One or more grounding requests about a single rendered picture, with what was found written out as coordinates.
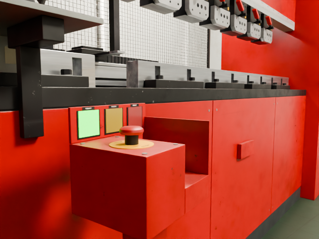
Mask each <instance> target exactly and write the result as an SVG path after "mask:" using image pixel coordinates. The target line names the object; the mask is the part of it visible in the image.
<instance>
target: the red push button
mask: <svg viewBox="0 0 319 239"><path fill-rule="evenodd" d="M143 132H144V129H143V128H142V127H140V126H124V127H122V128H120V130H119V133H120V134H121V135H125V144H126V145H137V144H139V135H141V134H143Z"/></svg>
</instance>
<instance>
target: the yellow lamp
mask: <svg viewBox="0 0 319 239"><path fill-rule="evenodd" d="M105 118H106V133H111V132H116V131H119V130H120V128H122V108H116V109H105Z"/></svg>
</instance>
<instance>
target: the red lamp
mask: <svg viewBox="0 0 319 239"><path fill-rule="evenodd" d="M128 126H140V127H142V107H128Z"/></svg>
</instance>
